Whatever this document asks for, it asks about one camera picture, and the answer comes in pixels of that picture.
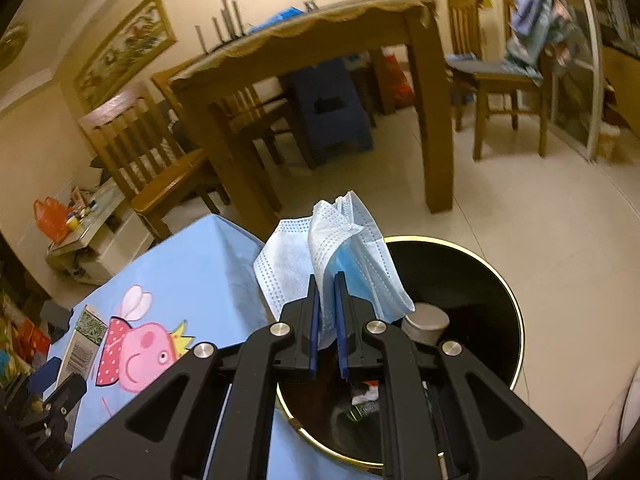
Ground blue plastic stool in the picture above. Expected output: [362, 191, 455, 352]
[290, 57, 375, 163]

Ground orange plastic bag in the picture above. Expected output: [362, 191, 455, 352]
[33, 196, 73, 243]

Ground long white carton box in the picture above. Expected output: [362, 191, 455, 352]
[55, 304, 110, 391]

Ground blue cloth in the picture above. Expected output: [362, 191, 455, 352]
[247, 6, 306, 33]

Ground white framed glass door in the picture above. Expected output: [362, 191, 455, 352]
[500, 0, 640, 161]

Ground pile of blue clothes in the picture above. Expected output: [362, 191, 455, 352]
[505, 0, 583, 78]

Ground wooden dining table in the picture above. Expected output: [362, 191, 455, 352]
[170, 0, 456, 241]

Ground wooden slatted chair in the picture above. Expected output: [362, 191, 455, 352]
[77, 81, 223, 241]
[151, 57, 296, 171]

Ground blue face mask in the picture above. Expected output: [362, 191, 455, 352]
[253, 190, 416, 348]

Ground red plastic bag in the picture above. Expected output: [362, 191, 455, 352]
[382, 47, 416, 108]

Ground wooden chair with clothes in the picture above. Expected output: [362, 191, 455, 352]
[445, 0, 553, 162]

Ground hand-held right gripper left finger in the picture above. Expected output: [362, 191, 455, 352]
[59, 274, 321, 480]

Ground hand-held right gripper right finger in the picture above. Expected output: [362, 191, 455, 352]
[334, 271, 588, 480]

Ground green snack packet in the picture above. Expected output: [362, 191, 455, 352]
[347, 392, 383, 423]

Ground low white cabinet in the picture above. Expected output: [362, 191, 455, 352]
[46, 177, 156, 286]

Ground round gold wall ornament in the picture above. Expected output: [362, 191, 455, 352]
[0, 22, 30, 71]

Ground black gold-rimmed trash bin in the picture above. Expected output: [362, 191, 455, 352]
[274, 236, 526, 473]

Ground white green-banded cylindrical container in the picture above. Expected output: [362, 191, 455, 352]
[401, 302, 451, 346]

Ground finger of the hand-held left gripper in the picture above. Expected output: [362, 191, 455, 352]
[27, 360, 88, 426]

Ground gold framed landscape painting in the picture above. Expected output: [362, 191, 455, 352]
[74, 0, 178, 111]

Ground pile of colourful packets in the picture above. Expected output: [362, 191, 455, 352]
[0, 287, 51, 376]

